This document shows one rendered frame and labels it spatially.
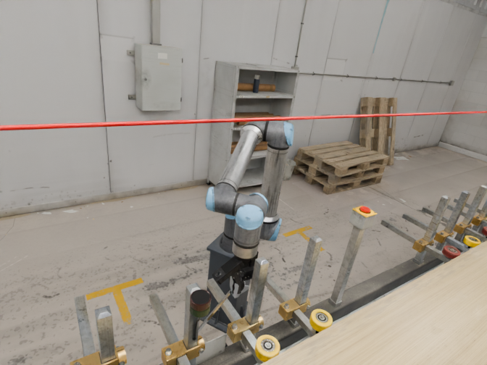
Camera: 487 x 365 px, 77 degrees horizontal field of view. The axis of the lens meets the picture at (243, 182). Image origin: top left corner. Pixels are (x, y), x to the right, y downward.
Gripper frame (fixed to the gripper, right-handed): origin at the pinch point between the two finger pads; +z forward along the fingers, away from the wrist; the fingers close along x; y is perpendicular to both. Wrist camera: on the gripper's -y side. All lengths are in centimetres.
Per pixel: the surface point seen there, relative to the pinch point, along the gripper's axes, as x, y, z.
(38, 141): 256, -58, 19
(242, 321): -7.2, 0.5, 6.8
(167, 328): 1.5, -25.4, 5.7
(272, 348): -24.2, 0.9, 1.3
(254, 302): -9.5, 2.4, -4.5
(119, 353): -8.9, -43.0, -5.1
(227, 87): 229, 122, -39
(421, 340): -46, 52, 2
